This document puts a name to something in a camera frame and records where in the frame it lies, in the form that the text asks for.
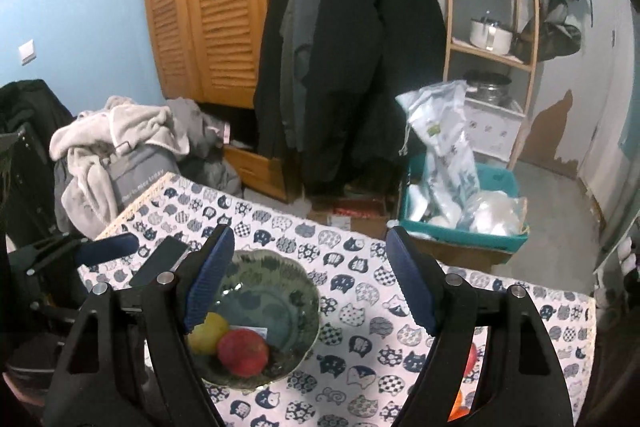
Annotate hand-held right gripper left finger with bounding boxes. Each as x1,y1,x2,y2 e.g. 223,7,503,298
42,224,236,427

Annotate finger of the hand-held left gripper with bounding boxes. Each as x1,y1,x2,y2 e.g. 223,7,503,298
5,232,141,278

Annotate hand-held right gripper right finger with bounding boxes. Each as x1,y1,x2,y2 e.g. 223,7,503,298
387,227,573,427

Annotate green ceramic bowl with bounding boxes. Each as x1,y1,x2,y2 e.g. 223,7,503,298
187,249,321,392

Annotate cat print tablecloth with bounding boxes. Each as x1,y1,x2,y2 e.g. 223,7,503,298
92,172,598,427

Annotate black smartphone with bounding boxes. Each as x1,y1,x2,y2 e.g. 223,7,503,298
130,234,190,288

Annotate cardboard box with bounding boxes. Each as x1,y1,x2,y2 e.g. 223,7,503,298
387,219,521,265
310,194,396,238

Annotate red apple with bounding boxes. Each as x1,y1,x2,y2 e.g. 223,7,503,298
462,342,478,378
216,328,271,379

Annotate clear plastic bag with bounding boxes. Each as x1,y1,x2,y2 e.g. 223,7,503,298
457,189,528,238

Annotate small orange tangerine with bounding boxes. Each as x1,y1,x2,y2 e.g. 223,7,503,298
448,389,471,423

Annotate teal plastic bin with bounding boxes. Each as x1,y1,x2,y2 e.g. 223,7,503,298
400,152,531,253

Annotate black bag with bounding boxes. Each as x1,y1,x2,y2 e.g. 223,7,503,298
0,79,76,258

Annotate printed plastic bag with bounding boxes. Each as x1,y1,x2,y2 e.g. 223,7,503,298
395,79,483,228

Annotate grey crumpled clothes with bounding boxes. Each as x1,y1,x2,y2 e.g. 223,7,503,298
167,98,246,198

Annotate white patterned storage box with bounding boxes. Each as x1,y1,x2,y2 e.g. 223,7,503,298
462,99,526,162

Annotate metal pot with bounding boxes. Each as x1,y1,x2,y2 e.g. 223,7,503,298
462,71,513,105

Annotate black hanging jacket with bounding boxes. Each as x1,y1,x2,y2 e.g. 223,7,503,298
253,0,303,162

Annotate black hooded coat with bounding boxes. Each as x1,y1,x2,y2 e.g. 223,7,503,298
300,0,447,198

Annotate grey hanging garment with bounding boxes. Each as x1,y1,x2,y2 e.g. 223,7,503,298
280,0,326,152

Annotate white cooking pot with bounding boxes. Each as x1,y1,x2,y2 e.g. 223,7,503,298
469,12,516,54

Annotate wooden louvered wardrobe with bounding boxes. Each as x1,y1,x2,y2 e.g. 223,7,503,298
140,0,311,204

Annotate grey green hanging bag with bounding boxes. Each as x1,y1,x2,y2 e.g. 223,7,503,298
515,0,583,62

